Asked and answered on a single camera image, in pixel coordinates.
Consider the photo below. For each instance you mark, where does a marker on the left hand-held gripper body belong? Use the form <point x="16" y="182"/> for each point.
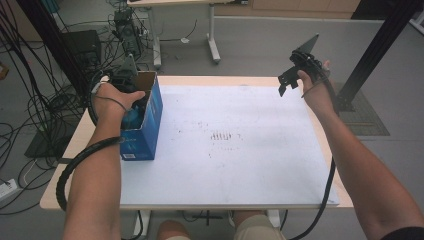
<point x="126" y="78"/>

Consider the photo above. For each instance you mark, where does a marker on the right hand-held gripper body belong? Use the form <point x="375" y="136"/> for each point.
<point x="304" y="60"/>

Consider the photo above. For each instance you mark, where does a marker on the blue cardboard box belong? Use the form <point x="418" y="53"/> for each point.
<point x="143" y="143"/>

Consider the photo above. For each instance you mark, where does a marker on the person's right hand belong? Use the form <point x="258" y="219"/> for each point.
<point x="318" y="95"/>

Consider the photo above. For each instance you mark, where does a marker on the person's left hand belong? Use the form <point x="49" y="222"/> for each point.
<point x="110" y="106"/>

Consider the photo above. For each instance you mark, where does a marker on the grey device on stand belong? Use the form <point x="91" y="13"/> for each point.
<point x="126" y="30"/>

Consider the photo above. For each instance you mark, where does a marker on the light wooden table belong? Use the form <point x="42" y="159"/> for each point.
<point x="233" y="80"/>

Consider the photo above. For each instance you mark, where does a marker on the black computer case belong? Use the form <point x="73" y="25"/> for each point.
<point x="81" y="46"/>

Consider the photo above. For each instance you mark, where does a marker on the small white floor plug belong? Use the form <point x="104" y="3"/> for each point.
<point x="184" y="40"/>

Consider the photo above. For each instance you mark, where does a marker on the white-legged desk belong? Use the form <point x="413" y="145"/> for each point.
<point x="213" y="36"/>

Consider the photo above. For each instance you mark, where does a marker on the black tape strip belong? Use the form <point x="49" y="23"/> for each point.
<point x="64" y="160"/>

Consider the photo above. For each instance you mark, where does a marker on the black floor plate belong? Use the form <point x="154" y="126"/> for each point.
<point x="43" y="146"/>

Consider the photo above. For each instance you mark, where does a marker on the person's right leg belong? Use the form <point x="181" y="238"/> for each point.
<point x="256" y="228"/>

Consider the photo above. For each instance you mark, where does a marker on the person's leg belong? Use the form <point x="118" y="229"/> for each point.
<point x="256" y="228"/>
<point x="173" y="230"/>

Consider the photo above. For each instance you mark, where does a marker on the person's left leg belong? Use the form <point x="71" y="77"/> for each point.
<point x="173" y="230"/>

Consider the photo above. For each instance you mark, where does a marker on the white power strip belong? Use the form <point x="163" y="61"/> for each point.
<point x="6" y="190"/>

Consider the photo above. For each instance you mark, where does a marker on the black sleeve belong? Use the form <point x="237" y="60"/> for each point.
<point x="405" y="234"/>

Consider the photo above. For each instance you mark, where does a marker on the black metal frame post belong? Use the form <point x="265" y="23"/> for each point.
<point x="376" y="46"/>
<point x="50" y="33"/>

